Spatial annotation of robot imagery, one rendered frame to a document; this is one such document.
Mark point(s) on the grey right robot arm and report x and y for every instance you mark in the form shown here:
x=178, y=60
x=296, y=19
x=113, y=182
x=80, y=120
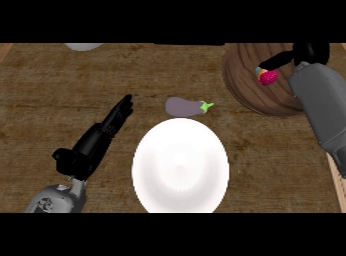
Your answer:
x=328, y=110

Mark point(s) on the pale grey round object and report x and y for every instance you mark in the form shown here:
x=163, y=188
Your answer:
x=83, y=46

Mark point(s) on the pink cupcake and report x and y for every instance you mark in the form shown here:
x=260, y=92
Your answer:
x=268, y=77

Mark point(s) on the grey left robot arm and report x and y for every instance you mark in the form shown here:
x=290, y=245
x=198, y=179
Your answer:
x=58, y=198

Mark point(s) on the white bowl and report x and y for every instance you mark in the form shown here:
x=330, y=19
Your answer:
x=180, y=166

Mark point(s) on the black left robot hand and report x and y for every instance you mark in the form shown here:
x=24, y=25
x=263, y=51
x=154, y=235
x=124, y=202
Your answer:
x=92, y=146

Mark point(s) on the purple eggplant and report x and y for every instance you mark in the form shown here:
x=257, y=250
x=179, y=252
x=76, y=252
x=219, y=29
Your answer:
x=183, y=106

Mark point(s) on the brown wooden plate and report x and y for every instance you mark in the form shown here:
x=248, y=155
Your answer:
x=254, y=80

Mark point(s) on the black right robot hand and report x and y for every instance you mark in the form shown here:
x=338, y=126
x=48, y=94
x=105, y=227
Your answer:
x=309, y=53

